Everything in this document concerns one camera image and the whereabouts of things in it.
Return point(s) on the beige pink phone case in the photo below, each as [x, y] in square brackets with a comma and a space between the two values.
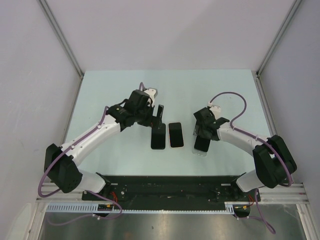
[176, 148]

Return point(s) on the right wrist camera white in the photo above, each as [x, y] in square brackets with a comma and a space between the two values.
[215, 110]

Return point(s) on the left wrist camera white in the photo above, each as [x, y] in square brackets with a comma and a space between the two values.
[152, 92]

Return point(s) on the aluminium corner post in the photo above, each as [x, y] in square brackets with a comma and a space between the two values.
[279, 35]
[48, 13]

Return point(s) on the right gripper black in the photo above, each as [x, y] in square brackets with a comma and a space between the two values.
[201, 134]

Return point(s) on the clear magsafe phone case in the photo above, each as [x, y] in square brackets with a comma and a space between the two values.
[196, 152]

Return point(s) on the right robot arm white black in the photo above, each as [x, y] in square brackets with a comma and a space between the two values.
[273, 162]

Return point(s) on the small black phone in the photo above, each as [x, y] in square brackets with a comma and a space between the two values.
[202, 144]

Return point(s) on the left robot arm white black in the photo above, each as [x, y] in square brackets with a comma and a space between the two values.
[62, 162]

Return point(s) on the left aluminium corner post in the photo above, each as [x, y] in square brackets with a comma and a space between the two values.
[48, 13]

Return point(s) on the white slotted cable duct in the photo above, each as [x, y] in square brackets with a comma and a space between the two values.
[190, 208]

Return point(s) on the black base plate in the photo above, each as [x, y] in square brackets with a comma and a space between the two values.
[175, 191]

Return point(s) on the right aluminium corner post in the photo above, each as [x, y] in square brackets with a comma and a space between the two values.
[279, 35]

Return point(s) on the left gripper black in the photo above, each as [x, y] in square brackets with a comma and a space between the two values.
[152, 121]

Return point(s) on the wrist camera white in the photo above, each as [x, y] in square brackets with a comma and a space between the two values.
[152, 92]
[215, 110]

